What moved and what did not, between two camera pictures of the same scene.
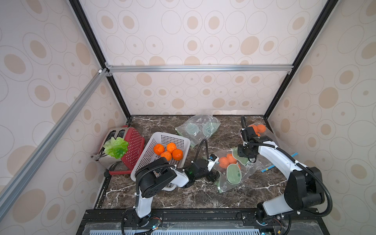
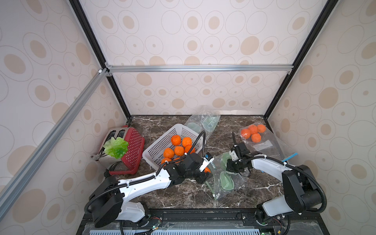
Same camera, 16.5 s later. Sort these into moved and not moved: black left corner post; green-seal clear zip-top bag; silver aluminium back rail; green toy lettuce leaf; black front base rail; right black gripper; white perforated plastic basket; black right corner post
Moved: white perforated plastic basket; green-seal clear zip-top bag; right black gripper
Not moved: silver aluminium back rail; black right corner post; black front base rail; black left corner post; green toy lettuce leaf
